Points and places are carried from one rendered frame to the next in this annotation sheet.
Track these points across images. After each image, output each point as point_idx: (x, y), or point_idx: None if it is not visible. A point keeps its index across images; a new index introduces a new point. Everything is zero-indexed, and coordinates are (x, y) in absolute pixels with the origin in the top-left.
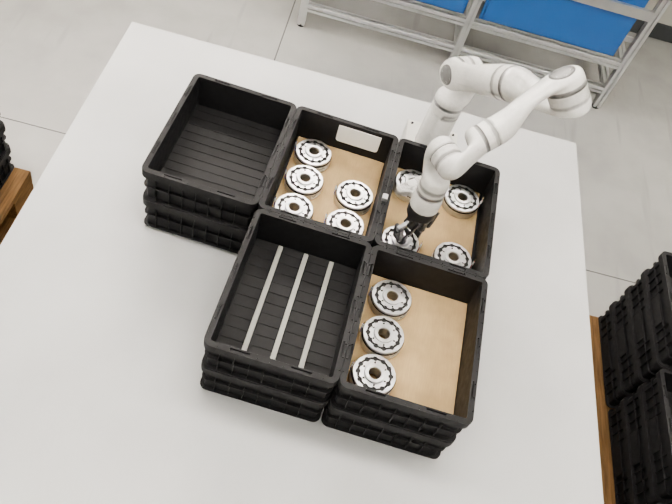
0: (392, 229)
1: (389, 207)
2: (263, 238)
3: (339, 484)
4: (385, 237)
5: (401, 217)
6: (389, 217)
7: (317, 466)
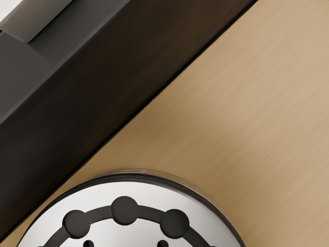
0: (139, 203)
1: (274, 20)
2: None
3: None
4: (54, 236)
5: (297, 112)
6: (228, 82)
7: None
